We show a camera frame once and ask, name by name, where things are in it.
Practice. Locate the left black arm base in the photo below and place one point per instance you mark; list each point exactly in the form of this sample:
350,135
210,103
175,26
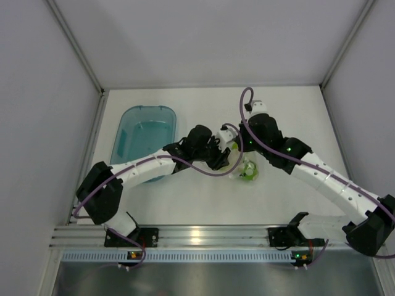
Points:
145,237

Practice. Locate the clear zip top bag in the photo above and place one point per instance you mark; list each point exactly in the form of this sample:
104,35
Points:
233,158

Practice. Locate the grey slotted cable duct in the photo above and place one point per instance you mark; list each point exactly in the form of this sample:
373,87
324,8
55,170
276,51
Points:
180,256

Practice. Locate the aluminium mounting rail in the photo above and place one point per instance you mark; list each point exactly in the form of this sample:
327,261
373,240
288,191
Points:
78,236

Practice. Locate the teal plastic bin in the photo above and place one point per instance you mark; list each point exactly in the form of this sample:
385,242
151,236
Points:
142,133

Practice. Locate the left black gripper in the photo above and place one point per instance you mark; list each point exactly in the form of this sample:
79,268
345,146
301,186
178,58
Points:
221,160

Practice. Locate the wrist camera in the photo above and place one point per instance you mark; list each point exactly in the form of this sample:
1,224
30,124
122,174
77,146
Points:
226,135
255,107

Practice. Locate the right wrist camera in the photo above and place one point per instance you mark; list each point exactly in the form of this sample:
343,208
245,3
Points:
255,107

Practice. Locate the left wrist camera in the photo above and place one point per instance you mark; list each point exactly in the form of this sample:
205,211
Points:
226,135

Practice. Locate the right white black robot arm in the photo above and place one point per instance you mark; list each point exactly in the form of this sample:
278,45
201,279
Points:
367,220

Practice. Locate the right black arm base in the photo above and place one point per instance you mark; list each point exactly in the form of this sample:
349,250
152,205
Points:
282,237

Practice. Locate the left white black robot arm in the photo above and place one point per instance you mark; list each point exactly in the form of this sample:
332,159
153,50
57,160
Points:
105,190

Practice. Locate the green fake fruit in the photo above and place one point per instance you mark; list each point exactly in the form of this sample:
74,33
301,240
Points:
248,171

